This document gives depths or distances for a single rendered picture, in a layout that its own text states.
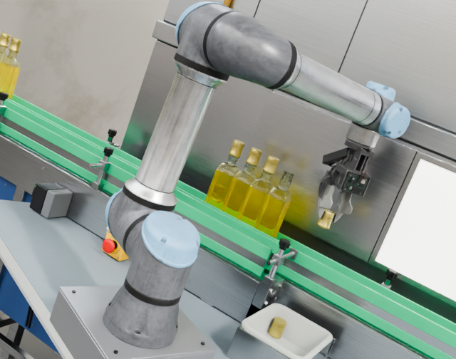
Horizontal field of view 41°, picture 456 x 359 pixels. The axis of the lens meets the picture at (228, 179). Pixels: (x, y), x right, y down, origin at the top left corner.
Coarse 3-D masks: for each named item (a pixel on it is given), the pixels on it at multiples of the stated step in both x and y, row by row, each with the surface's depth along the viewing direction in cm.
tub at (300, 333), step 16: (272, 304) 156; (256, 320) 146; (272, 320) 157; (288, 320) 156; (304, 320) 154; (256, 336) 137; (288, 336) 156; (304, 336) 154; (320, 336) 152; (288, 352) 134; (304, 352) 153
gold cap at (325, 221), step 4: (324, 212) 156; (328, 212) 156; (332, 212) 157; (324, 216) 156; (328, 216) 156; (332, 216) 156; (320, 220) 157; (324, 220) 156; (328, 220) 156; (316, 224) 158; (320, 224) 157; (324, 224) 157; (328, 224) 157; (324, 228) 157; (328, 228) 158
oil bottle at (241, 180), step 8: (240, 176) 172; (248, 176) 172; (232, 184) 173; (240, 184) 172; (248, 184) 171; (232, 192) 173; (240, 192) 172; (224, 200) 175; (232, 200) 173; (240, 200) 172; (224, 208) 175; (232, 208) 174; (240, 208) 173
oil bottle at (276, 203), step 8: (272, 192) 167; (280, 192) 167; (288, 192) 168; (272, 200) 167; (280, 200) 166; (288, 200) 168; (264, 208) 169; (272, 208) 167; (280, 208) 166; (264, 216) 169; (272, 216) 168; (280, 216) 168; (256, 224) 170; (264, 224) 169; (272, 224) 168; (280, 224) 171; (264, 232) 169; (272, 232) 168
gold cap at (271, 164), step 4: (268, 156) 169; (272, 156) 171; (268, 160) 169; (272, 160) 168; (276, 160) 168; (268, 164) 169; (272, 164) 168; (276, 164) 169; (264, 168) 170; (268, 168) 169; (272, 168) 169; (268, 172) 169; (272, 172) 169
